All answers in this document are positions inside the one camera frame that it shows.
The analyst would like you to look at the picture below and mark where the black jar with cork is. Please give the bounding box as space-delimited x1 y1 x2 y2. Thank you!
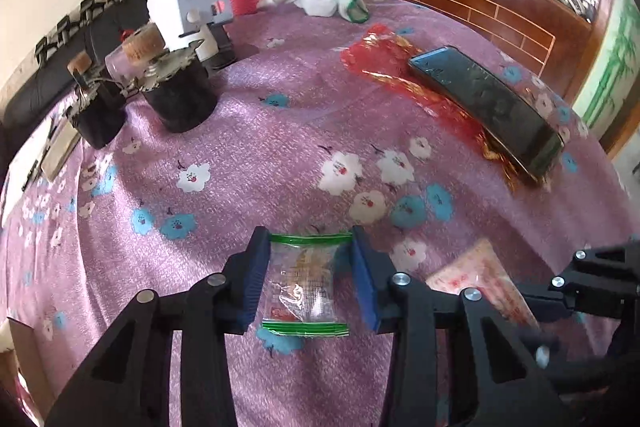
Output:
65 50 127 150
104 23 218 133

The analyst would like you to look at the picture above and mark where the cardboard box tray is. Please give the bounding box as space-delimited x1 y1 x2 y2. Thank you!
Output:
0 317 54 426

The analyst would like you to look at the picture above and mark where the white paper notebook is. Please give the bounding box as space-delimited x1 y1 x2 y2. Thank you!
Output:
1 116 53 227

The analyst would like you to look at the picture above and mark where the black smartphone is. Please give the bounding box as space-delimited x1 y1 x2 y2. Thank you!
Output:
409 46 563 176

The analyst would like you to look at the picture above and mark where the grey phone stand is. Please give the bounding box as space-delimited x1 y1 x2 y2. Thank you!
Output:
177 0 236 70

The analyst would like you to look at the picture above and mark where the near black jar with cork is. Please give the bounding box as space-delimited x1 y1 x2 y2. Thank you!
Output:
104 23 218 133

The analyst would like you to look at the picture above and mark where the purple floral tablecloth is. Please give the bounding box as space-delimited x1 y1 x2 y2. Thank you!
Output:
0 0 622 427

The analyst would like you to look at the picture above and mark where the brown booklet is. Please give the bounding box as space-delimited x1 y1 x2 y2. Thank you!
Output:
40 118 80 182

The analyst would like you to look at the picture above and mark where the wooden bench backrest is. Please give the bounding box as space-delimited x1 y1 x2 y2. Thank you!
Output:
405 0 604 102

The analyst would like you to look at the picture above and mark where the white red sachet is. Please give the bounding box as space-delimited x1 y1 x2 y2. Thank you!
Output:
426 239 539 329

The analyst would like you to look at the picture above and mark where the far black jar with cork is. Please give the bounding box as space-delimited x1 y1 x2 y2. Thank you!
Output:
65 50 127 150

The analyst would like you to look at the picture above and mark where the black leather sofa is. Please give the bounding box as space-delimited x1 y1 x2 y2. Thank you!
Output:
1 0 149 154

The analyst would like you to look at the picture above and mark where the red gold foil envelope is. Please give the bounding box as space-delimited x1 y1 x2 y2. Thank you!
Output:
340 24 547 190

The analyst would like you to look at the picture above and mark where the white plastic container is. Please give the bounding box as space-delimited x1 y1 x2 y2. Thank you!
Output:
145 0 218 63

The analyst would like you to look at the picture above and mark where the clear green-edged snack packet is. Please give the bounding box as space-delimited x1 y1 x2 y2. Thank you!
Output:
262 233 352 338

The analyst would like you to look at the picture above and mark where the black pen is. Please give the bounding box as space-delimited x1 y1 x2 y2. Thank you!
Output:
22 159 40 192

